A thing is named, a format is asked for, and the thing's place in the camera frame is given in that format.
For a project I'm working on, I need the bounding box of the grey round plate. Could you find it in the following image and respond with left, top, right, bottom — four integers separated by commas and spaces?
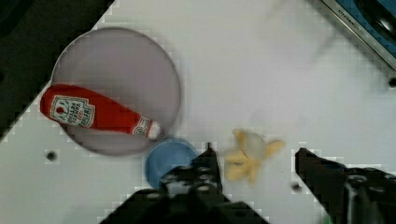
51, 27, 181, 156

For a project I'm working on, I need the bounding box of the blue cup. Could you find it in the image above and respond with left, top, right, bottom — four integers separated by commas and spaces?
145, 138, 197, 189

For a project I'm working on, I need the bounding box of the red ketchup bottle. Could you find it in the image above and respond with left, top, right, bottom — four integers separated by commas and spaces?
40, 84, 161, 139

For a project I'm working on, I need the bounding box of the black steel toaster oven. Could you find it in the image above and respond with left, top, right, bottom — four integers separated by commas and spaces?
319, 0, 396, 89

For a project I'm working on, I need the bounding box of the peeled yellow toy banana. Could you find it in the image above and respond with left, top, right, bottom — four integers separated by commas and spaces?
224, 129, 285, 187

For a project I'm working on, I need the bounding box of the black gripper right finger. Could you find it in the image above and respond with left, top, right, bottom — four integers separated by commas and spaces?
295, 147, 396, 224

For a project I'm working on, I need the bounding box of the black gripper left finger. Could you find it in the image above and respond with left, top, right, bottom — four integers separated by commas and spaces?
99, 145, 268, 224

